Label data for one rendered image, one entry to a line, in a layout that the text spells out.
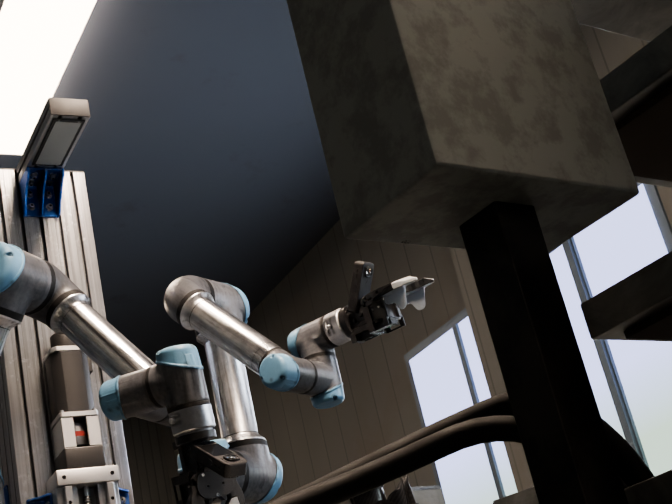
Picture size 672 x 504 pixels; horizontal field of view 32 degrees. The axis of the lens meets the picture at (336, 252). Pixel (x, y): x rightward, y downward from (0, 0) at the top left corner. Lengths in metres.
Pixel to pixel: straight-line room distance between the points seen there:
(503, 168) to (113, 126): 4.51
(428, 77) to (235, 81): 4.28
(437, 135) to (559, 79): 0.24
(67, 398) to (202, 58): 2.86
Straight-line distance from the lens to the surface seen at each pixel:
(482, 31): 1.29
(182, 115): 5.62
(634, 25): 1.88
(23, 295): 2.31
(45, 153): 2.79
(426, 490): 1.84
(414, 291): 2.53
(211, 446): 2.02
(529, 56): 1.33
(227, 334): 2.57
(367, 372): 6.74
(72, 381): 2.64
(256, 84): 5.50
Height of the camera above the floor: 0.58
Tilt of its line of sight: 23 degrees up
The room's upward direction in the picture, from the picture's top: 14 degrees counter-clockwise
